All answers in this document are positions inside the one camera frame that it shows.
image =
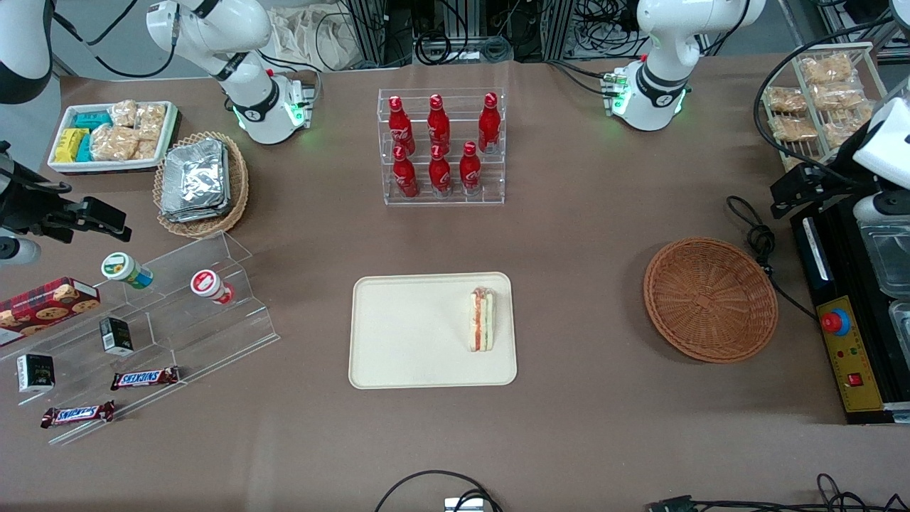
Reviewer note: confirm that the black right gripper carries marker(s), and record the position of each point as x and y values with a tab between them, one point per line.
21	204

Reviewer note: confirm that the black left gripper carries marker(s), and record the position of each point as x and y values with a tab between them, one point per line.
843	173

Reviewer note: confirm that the triangular sandwich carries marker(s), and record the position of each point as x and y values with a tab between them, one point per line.
482	320

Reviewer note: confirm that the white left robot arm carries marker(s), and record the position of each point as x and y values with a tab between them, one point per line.
665	43

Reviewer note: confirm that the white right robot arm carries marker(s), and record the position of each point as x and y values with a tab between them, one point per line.
213	35

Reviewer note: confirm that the white rectangular snack tray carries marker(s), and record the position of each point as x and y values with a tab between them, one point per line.
64	166

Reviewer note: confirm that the oval tan wicker basket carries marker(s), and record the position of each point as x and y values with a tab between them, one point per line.
238	192

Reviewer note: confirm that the round brown wicker basket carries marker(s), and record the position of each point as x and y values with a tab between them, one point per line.
711	299

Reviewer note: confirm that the cream plastic tray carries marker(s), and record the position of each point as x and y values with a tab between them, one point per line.
412	331

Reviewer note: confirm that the green-lid snack cup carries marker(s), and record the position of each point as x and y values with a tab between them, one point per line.
121	267

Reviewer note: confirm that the clear rice cracker bag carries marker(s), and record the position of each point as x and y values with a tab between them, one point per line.
786	99
147	149
827	69
793	129
124	114
839	128
114	144
151	121
837	96

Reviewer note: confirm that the teal snack pack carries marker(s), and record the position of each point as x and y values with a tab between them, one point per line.
85	149
92	120

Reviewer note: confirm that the yellow snack pack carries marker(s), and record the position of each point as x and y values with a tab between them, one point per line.
70	145

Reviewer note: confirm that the silver foil packet stack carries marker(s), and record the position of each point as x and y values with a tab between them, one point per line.
195	181

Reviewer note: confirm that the red plaid cookie box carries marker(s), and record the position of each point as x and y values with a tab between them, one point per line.
43	309

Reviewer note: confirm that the clear plastic container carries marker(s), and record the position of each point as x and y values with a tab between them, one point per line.
889	259
901	323

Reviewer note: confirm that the small black box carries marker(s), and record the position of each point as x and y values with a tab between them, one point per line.
35	373
116	336

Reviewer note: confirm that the red-lid snack cup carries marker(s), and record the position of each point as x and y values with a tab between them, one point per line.
207	284

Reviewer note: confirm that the clear acrylic stepped shelf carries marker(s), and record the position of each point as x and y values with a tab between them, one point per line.
178	334

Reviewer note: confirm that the red emergency stop button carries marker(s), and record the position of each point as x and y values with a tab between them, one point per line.
836	322

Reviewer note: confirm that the Snickers chocolate bar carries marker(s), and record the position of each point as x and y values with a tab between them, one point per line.
77	414
144	378

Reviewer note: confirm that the black machine yellow panel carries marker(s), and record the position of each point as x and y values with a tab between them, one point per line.
864	355

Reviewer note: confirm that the beige cloth bag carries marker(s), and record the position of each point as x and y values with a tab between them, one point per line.
313	39

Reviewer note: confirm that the red cola bottle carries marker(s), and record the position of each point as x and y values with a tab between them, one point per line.
489	126
401	128
470	174
439	126
440	176
405	178

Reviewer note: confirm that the clear acrylic bottle rack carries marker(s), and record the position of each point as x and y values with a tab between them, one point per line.
441	201

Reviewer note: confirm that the small silver device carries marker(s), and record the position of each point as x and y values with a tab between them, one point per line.
463	505

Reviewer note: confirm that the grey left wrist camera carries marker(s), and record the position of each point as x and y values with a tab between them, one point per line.
881	208

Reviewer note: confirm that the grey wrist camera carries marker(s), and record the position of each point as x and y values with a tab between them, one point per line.
881	208
18	251

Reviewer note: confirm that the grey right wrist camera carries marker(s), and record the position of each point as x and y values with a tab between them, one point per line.
18	251

